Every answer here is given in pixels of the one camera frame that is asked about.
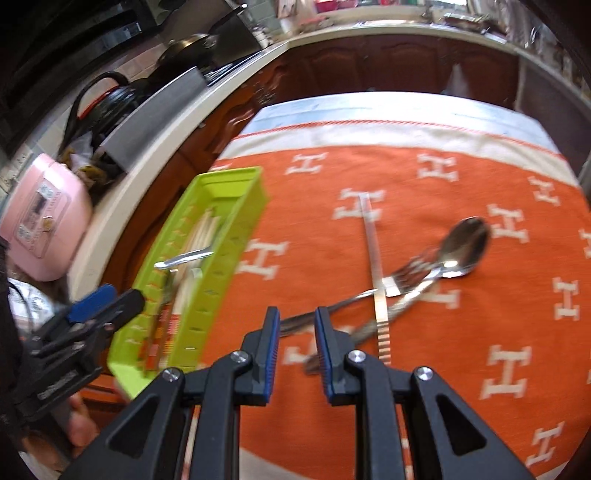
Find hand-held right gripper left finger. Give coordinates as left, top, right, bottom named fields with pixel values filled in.
left=58, top=307, right=281, bottom=480

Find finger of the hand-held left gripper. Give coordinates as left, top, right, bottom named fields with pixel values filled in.
left=92, top=290, right=147, bottom=332
left=67, top=284, right=117, bottom=325

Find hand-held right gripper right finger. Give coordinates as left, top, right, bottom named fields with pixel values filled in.
left=314, top=306, right=536, bottom=480

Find small steel spoon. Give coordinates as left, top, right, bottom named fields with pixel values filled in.
left=153, top=247, right=217, bottom=272

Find silver table knife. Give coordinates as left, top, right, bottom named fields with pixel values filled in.
left=358, top=193, right=393, bottom=367

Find green plastic utensil tray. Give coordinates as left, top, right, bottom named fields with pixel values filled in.
left=107, top=167, right=271, bottom=400

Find steel fork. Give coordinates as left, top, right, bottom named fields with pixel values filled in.
left=279, top=247, right=439, bottom=335

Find large steel spoon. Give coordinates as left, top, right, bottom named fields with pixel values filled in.
left=302, top=216, right=493, bottom=376

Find person's left hand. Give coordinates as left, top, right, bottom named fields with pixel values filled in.
left=21, top=397, right=100, bottom=472

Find pink rice cooker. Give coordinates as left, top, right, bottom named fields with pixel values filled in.
left=0, top=154, right=95, bottom=282

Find orange printed table blanket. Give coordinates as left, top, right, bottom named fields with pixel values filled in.
left=182, top=95, right=591, bottom=480

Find plastic bag of food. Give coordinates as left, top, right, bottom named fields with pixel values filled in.
left=60, top=134, right=116, bottom=190

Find steel splash panel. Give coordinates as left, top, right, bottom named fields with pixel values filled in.
left=99, top=67, right=206, bottom=174

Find black range hood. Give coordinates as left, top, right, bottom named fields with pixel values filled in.
left=0, top=0, right=158, bottom=153

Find black frying pan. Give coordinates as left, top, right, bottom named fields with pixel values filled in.
left=157, top=33, right=220, bottom=70

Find red bowl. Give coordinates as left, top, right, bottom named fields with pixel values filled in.
left=314, top=0, right=356, bottom=14

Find dishes on drying rack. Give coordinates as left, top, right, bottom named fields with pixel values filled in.
left=438, top=11, right=491, bottom=34

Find black pot with handle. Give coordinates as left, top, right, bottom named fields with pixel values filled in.
left=60, top=71, right=144, bottom=153

